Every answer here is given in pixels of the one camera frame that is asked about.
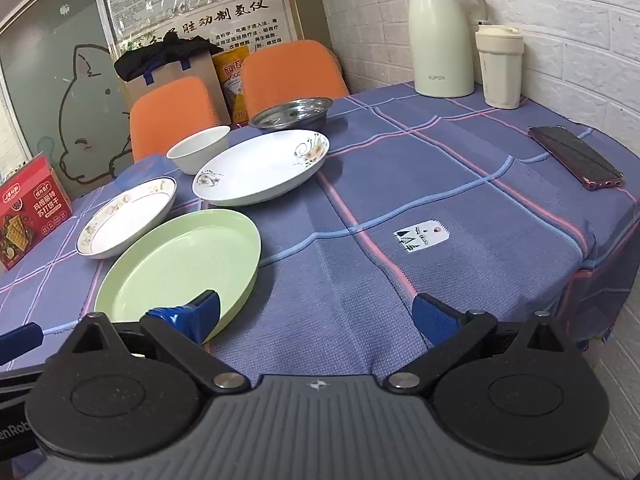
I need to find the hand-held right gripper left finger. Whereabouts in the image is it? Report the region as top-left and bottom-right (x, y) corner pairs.
(59, 289), (252, 395)

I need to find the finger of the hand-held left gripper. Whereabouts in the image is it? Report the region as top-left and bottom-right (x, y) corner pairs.
(0, 322), (45, 368)

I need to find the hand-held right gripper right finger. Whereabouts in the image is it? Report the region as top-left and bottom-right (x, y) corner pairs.
(382, 292), (583, 393)

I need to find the light green plate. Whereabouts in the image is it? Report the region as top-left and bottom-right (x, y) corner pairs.
(94, 210), (262, 346)

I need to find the small floral rim plate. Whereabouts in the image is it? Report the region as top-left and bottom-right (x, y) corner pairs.
(76, 176), (178, 260)

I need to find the red biscuit box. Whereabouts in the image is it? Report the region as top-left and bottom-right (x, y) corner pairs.
(0, 154), (73, 272)

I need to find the blue plaid tablecloth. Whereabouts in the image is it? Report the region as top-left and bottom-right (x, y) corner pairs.
(0, 82), (628, 382)

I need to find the large white floral plate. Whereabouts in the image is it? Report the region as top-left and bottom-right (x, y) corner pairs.
(192, 129), (331, 207)

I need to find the white ceramic bowl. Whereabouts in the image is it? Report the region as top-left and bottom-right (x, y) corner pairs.
(166, 126), (232, 176)

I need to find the orange chair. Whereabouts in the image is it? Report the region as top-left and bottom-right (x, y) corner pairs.
(241, 39), (350, 120)
(129, 76), (222, 163)

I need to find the phone in dark case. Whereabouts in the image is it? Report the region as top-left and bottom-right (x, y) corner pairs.
(528, 126), (625, 192)

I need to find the stainless steel bowl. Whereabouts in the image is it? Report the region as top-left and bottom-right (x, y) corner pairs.
(248, 98), (334, 134)

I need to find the yellow snack bag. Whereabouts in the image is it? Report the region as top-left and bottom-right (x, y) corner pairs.
(211, 47), (251, 127)

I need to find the cream travel tumbler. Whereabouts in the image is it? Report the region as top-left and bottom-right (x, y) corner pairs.
(474, 22), (525, 110)

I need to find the black cloth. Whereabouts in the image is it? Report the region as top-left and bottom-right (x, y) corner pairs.
(114, 36), (223, 82)

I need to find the white thermos jug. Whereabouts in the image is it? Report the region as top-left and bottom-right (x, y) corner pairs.
(406, 0), (488, 98)

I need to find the framed text poster board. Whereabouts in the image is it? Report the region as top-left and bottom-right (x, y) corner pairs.
(109, 0), (296, 61)

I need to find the cat outline wall decal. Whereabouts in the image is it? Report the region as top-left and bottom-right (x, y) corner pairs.
(57, 45), (133, 183)

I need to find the cardboard box with blue handles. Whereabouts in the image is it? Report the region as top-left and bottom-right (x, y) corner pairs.
(120, 50), (232, 126)

